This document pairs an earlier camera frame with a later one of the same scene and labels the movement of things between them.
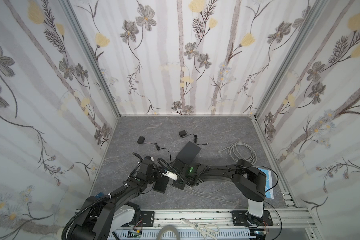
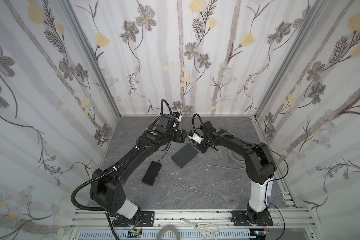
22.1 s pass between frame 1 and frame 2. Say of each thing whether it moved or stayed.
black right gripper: moved
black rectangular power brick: moved
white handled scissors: stayed
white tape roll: stayed
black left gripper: moved
